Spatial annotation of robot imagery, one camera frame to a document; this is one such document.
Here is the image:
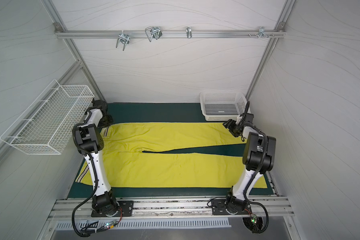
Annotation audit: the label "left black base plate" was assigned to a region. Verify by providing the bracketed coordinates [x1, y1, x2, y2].
[91, 201, 134, 218]

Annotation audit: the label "right black corrugated cable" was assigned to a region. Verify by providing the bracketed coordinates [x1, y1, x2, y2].
[206, 131, 270, 234]

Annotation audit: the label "white plastic perforated basket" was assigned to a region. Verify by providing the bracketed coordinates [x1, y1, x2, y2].
[200, 91, 247, 122]

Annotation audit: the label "horizontal aluminium rail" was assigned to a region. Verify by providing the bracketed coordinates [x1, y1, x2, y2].
[55, 29, 287, 39]

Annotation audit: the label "metal bracket hook right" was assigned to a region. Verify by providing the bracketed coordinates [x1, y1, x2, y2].
[248, 27, 275, 39]

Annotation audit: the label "metal double hook clamp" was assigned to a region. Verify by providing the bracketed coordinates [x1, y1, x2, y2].
[145, 26, 163, 42]

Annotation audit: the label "metal U-bolt hook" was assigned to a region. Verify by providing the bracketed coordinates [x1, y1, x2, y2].
[116, 32, 130, 51]

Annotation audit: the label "white slotted cable duct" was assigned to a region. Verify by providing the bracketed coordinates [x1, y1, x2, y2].
[55, 218, 232, 231]

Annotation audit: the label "small metal hook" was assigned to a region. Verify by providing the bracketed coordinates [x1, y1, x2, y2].
[186, 27, 192, 39]

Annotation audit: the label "white wire wall basket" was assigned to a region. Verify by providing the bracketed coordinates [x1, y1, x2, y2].
[0, 80, 95, 155]

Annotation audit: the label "yellow long pants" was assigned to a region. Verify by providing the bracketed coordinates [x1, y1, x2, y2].
[75, 122, 269, 190]

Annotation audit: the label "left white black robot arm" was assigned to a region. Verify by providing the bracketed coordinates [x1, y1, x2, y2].
[72, 100, 120, 217]

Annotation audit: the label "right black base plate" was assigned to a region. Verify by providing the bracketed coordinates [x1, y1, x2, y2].
[207, 198, 252, 216]

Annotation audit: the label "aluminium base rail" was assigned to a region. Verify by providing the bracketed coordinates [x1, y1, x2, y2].
[47, 196, 295, 221]

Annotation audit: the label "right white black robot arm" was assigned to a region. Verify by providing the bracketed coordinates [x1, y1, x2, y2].
[223, 102, 277, 215]

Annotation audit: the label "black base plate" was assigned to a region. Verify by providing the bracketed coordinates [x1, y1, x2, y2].
[91, 201, 134, 218]
[207, 198, 252, 216]

